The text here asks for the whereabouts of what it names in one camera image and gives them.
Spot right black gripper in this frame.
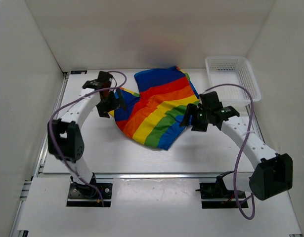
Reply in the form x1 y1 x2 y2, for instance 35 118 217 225
179 103 211 132

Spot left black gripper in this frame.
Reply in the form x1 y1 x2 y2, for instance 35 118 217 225
96 88 126 118

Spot rainbow striped shorts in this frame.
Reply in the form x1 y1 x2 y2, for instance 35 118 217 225
109 66 199 150

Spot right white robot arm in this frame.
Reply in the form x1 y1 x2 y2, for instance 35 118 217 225
180 91 293 200

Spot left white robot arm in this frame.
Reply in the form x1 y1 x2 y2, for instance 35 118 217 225
47 71 126 198

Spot black corner label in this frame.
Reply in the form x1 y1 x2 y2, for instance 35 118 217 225
70 70 87 75

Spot white plastic basket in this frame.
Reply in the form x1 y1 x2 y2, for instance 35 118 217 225
205 56 261 107

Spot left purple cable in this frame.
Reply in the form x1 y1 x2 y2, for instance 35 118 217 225
49 71 128 207

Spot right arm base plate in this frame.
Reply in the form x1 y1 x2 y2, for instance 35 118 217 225
195 171 238 209

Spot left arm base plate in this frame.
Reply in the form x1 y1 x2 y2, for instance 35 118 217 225
66 183 113 207

